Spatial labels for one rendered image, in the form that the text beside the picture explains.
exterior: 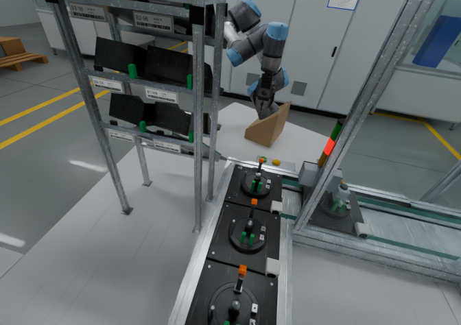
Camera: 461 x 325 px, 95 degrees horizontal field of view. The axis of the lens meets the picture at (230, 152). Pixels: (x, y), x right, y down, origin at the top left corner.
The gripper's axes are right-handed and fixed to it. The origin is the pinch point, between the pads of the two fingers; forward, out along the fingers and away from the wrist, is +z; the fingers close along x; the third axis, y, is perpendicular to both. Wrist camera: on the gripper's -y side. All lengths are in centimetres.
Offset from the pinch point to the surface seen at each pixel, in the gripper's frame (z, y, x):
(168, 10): -39, -42, 21
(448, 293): 37, -40, -82
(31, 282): 37, -74, 60
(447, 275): 31, -37, -80
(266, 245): 26, -46, -12
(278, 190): 26.2, -19.2, -15.6
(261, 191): 24.3, -23.7, -7.9
